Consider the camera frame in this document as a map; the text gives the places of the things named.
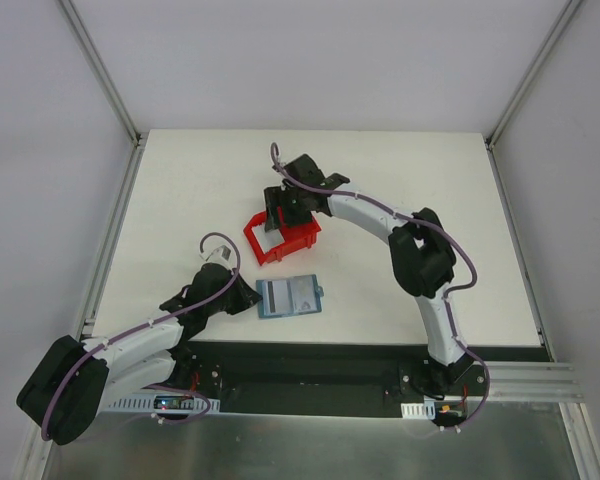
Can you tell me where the red plastic bin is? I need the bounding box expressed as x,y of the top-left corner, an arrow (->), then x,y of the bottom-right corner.
243,211 -> 321,266

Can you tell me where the white magnetic-stripe card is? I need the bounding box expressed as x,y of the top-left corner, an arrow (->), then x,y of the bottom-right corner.
291,276 -> 319,314
263,280 -> 292,317

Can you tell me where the blue leather card holder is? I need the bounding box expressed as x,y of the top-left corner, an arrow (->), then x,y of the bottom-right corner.
256,274 -> 324,319

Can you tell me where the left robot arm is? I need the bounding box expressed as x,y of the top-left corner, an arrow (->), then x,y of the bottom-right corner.
16,263 -> 262,445

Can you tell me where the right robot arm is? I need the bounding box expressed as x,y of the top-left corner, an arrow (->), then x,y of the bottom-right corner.
264,144 -> 466,395

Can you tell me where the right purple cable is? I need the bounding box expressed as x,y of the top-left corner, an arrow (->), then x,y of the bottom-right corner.
269,142 -> 492,439

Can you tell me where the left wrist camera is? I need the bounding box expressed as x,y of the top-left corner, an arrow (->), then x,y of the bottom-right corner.
201,245 -> 232,270

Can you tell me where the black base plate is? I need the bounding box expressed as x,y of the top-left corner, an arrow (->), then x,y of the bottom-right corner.
77,337 -> 496,416

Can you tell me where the left white cable duct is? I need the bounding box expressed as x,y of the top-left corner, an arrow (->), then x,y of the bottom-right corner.
103,392 -> 220,415

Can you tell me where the white cable duct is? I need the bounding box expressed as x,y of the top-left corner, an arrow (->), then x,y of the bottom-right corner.
103,392 -> 220,415
400,402 -> 436,421

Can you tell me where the right white cable duct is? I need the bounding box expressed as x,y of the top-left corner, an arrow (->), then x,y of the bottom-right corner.
400,402 -> 436,421

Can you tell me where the left aluminium frame post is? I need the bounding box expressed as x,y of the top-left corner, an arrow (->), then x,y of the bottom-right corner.
56,0 -> 143,147

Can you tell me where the aluminium frame post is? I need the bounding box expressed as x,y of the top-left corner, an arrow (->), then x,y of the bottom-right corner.
485,0 -> 586,151
56,0 -> 143,147

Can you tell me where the aluminium front rail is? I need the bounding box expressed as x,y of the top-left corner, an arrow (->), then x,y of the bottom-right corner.
488,362 -> 584,403

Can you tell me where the right aluminium frame post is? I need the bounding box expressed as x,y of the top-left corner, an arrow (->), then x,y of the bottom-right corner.
485,0 -> 586,151

